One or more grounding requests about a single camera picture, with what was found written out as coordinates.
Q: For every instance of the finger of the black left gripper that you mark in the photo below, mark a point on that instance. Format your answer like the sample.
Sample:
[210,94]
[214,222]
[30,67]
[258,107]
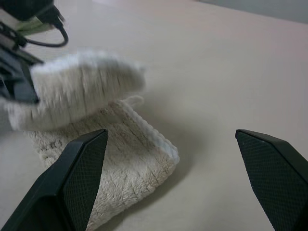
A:
[21,84]

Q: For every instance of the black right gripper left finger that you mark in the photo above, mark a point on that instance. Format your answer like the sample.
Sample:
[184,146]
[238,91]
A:
[55,187]

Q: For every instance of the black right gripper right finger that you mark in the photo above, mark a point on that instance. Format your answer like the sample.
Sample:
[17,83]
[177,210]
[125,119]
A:
[281,183]

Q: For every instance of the beige towel with white trim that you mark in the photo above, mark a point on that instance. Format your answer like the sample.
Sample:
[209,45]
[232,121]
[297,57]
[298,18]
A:
[120,156]

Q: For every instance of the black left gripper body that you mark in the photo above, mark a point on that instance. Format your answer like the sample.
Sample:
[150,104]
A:
[14,45]

